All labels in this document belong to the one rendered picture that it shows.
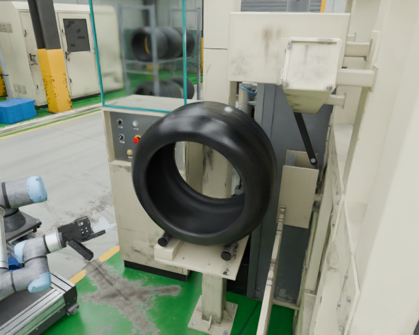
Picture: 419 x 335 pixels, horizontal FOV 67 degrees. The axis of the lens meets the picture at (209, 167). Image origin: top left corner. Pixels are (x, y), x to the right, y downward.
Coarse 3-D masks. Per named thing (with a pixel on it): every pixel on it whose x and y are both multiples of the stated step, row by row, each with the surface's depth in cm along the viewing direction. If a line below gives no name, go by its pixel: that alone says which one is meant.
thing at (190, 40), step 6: (198, 12) 521; (198, 18) 525; (198, 24) 529; (186, 30) 522; (198, 30) 533; (186, 36) 515; (192, 36) 527; (198, 36) 537; (186, 42) 516; (192, 42) 526; (198, 42) 541; (186, 48) 520; (192, 48) 532; (198, 48) 545; (186, 54) 530; (198, 54) 549; (198, 60) 553; (198, 66) 558; (198, 72) 562; (198, 78) 567; (192, 84) 561; (198, 84) 571; (192, 90) 559; (198, 90) 576; (192, 96) 567; (198, 96) 580
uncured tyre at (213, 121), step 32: (160, 128) 114; (192, 128) 109; (224, 128) 108; (256, 128) 120; (160, 160) 149; (256, 160) 109; (160, 192) 148; (192, 192) 153; (256, 192) 112; (160, 224) 131; (192, 224) 145; (224, 224) 144; (256, 224) 120
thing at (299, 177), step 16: (288, 160) 145; (304, 160) 152; (288, 176) 138; (304, 176) 136; (288, 192) 141; (304, 192) 139; (288, 208) 144; (304, 208) 142; (288, 224) 148; (304, 224) 145
